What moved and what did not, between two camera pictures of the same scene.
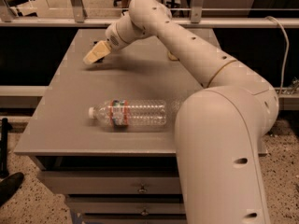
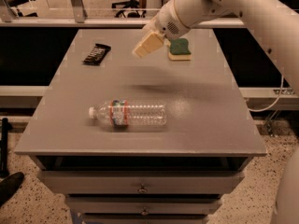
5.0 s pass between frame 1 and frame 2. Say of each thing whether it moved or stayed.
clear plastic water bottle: stayed
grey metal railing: stayed
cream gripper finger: moved
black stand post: stayed
